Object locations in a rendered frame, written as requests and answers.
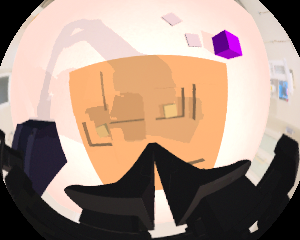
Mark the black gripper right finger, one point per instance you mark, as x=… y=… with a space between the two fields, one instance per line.
x=185 y=185

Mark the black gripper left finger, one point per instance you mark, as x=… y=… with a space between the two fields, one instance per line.
x=133 y=195

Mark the purple cube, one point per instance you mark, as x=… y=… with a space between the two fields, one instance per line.
x=226 y=45

